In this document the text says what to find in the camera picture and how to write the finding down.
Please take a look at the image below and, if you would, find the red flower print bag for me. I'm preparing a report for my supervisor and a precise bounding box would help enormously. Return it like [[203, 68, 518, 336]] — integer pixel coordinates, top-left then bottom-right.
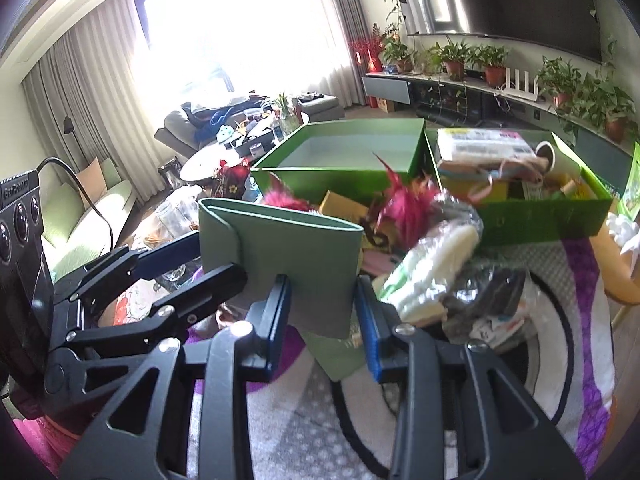
[[212, 160, 253, 201]]

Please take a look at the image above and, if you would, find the person's left forearm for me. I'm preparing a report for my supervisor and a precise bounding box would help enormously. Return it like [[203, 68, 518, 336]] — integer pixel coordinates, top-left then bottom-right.
[[12, 410, 96, 480]]

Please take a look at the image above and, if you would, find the pink feather ornament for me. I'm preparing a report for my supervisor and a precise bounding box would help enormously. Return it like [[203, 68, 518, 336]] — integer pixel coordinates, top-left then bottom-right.
[[260, 172, 321, 213]]

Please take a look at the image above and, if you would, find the potted green plant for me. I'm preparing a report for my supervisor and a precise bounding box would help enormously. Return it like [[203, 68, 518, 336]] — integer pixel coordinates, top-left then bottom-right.
[[472, 45, 511, 88], [430, 37, 473, 83], [380, 37, 416, 75], [575, 72, 638, 145], [535, 57, 583, 111]]

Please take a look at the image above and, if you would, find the round coffee table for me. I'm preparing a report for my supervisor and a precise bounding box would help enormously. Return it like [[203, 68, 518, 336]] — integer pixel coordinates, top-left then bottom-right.
[[180, 142, 261, 183]]

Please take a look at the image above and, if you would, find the white pads pack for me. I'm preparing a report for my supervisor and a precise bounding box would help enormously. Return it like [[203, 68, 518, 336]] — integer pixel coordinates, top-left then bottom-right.
[[437, 127, 538, 163]]

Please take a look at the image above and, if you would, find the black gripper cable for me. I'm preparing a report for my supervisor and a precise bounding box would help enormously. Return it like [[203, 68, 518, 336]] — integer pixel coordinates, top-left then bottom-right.
[[37, 156, 116, 251]]

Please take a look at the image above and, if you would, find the grey ottoman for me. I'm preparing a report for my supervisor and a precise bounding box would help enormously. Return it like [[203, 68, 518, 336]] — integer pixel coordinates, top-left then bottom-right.
[[295, 92, 341, 121]]

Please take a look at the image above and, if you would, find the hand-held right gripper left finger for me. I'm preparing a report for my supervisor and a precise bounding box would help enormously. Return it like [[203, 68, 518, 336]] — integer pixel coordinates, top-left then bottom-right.
[[60, 274, 293, 480]]

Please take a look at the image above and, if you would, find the small white printed packet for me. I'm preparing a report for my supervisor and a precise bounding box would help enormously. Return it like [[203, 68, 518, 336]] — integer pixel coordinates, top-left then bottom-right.
[[470, 310, 526, 351]]

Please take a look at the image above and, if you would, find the sage green pouch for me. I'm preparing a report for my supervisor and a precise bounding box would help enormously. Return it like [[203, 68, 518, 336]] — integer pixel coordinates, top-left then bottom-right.
[[198, 197, 365, 339]]

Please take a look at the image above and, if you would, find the white mug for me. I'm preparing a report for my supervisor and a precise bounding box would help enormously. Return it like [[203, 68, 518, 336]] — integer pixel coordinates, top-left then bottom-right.
[[535, 140, 583, 183]]

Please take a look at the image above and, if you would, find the white router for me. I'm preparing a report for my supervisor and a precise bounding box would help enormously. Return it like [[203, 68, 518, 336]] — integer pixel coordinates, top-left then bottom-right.
[[502, 66, 538, 103]]

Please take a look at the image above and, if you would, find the yellow cardboard box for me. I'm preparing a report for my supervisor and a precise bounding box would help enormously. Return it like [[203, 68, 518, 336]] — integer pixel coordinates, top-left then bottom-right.
[[319, 190, 373, 223]]

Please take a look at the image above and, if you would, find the spider plant in glass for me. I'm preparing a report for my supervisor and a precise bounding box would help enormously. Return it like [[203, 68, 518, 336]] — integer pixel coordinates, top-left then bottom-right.
[[270, 92, 301, 138]]

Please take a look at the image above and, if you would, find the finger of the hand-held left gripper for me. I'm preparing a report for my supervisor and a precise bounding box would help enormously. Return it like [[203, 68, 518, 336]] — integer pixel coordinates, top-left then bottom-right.
[[52, 230, 202, 307], [49, 262, 249, 362]]

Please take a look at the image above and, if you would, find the pink feather mask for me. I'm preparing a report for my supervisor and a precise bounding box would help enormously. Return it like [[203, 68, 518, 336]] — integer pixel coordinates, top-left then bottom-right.
[[367, 155, 441, 253]]

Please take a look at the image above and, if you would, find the red flower decoration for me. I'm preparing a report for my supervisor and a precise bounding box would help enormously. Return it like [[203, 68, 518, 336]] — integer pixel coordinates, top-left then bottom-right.
[[350, 35, 386, 73]]

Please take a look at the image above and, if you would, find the clear glass jar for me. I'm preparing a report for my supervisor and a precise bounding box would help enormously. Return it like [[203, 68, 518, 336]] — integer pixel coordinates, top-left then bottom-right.
[[152, 185, 203, 241]]

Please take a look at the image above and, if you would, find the black item in clear bag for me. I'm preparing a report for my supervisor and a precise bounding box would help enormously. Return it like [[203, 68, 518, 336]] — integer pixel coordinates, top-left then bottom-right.
[[442, 260, 531, 341]]

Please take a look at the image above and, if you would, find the round wooden side table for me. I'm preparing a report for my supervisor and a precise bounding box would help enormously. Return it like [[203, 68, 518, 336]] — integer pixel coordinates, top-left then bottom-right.
[[590, 210, 640, 311]]

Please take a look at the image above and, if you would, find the grey curtain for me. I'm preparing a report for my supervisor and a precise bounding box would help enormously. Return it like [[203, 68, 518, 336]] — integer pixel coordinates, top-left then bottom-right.
[[20, 0, 171, 196], [295, 0, 368, 108]]

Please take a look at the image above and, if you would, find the purple patterned rug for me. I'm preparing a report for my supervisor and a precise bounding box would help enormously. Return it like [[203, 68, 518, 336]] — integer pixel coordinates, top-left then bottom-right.
[[190, 237, 618, 480]]

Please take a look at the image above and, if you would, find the black tray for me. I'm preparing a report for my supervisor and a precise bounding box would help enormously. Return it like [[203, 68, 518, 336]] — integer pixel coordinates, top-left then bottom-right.
[[235, 132, 281, 158]]

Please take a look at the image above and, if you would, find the white hand-shaped holder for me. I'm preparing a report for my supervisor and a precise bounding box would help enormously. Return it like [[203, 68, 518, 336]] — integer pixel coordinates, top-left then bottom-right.
[[607, 212, 640, 256]]

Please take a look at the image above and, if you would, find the black floor lamp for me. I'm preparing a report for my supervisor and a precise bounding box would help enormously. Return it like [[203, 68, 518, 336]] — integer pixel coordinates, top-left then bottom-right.
[[62, 116, 83, 181]]

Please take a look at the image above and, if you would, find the white cotton pads plastic bag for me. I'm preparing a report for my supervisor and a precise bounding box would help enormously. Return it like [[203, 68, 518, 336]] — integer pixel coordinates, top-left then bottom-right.
[[377, 222, 483, 323]]

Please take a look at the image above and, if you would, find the blue clothes pile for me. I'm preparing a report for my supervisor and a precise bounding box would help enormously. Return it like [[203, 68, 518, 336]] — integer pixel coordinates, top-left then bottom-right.
[[181, 94, 261, 138]]

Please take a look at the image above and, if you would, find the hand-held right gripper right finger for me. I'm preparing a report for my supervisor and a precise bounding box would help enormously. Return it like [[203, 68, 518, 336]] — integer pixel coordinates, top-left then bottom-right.
[[354, 275, 586, 480]]

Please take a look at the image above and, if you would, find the green standing snack packet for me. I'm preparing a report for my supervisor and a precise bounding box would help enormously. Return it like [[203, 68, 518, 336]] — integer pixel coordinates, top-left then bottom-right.
[[617, 142, 640, 221]]

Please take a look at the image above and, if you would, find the green cardboard box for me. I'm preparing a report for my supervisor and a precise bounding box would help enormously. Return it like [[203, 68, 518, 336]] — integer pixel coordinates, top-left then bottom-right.
[[424, 127, 613, 248], [250, 117, 427, 206]]

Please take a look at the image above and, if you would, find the pink ribbon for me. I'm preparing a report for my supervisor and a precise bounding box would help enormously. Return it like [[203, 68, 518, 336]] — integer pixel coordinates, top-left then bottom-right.
[[442, 157, 551, 201]]

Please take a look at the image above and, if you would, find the green sofa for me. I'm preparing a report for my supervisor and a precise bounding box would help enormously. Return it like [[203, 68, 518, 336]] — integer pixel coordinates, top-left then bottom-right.
[[40, 157, 138, 281]]

